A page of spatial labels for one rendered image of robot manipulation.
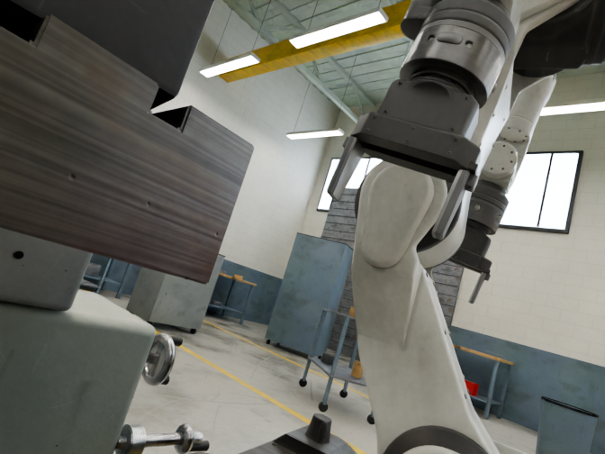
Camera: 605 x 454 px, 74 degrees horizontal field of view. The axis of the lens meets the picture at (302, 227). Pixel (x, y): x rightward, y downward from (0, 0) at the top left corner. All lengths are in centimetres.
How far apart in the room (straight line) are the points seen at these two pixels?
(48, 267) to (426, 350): 56
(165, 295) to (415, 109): 491
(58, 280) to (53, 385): 17
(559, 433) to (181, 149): 467
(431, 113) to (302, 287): 629
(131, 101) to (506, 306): 775
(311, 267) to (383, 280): 612
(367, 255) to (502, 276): 748
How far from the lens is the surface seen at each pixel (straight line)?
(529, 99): 92
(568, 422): 475
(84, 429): 84
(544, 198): 817
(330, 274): 651
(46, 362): 77
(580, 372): 756
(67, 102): 19
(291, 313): 665
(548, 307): 773
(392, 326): 53
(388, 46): 911
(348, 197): 996
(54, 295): 73
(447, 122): 39
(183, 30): 22
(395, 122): 39
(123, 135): 19
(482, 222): 81
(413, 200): 52
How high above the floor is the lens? 84
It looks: 10 degrees up
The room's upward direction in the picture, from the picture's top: 17 degrees clockwise
